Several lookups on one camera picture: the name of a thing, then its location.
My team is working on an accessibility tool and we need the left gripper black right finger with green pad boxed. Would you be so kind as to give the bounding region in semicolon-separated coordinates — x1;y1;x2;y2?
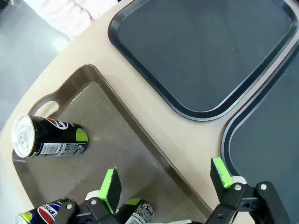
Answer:
205;157;291;224

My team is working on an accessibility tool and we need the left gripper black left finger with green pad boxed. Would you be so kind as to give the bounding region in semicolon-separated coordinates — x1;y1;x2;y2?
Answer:
55;167;123;224

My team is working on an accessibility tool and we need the black Pepsi can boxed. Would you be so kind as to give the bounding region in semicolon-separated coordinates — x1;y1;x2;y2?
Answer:
115;198;155;224
13;197;73;224
11;113;89;158

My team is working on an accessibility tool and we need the black rectangular serving tray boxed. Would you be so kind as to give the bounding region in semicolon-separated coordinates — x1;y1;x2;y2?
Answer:
107;0;299;121
221;48;299;224

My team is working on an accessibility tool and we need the person in pink fleece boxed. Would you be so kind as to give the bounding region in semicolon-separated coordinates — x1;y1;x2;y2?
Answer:
35;0;120;38

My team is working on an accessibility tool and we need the brown plastic handled tray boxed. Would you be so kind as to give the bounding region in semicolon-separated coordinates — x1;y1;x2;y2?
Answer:
11;64;214;224

